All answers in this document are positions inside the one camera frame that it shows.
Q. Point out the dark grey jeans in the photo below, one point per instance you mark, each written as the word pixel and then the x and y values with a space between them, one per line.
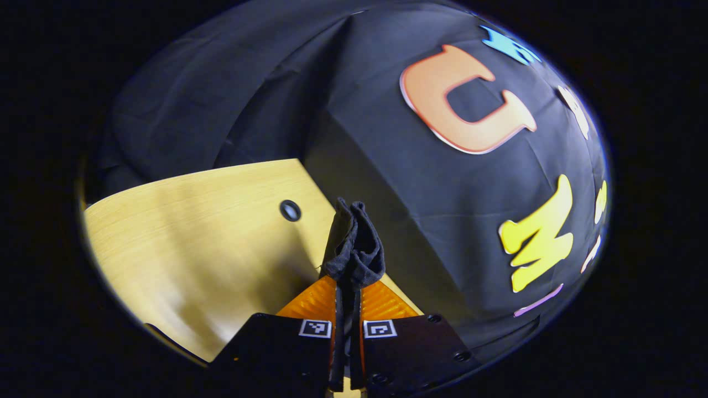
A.
pixel 357 243

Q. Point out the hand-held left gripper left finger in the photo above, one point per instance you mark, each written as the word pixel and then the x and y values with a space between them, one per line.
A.
pixel 334 354

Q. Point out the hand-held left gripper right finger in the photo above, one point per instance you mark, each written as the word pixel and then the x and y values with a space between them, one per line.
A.
pixel 355 354

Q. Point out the black backdrop cloth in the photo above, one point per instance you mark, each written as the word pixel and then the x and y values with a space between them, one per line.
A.
pixel 276 83

